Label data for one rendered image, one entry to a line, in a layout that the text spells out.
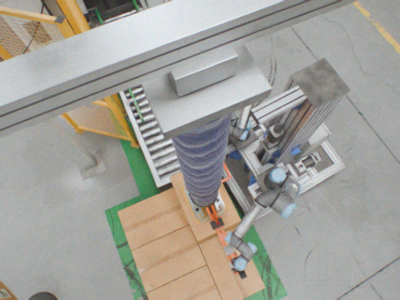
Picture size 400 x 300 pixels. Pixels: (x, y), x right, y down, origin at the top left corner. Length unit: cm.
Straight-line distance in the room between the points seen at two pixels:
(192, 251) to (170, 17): 254
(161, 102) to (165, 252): 237
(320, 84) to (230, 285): 194
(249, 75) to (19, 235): 365
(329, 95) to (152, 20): 135
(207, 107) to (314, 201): 314
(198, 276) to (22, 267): 202
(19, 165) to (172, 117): 370
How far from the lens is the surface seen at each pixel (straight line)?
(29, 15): 227
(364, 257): 395
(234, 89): 80
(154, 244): 306
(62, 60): 69
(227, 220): 264
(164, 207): 308
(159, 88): 81
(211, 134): 100
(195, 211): 262
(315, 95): 186
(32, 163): 429
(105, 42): 68
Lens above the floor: 356
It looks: 71 degrees down
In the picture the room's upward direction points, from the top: 2 degrees counter-clockwise
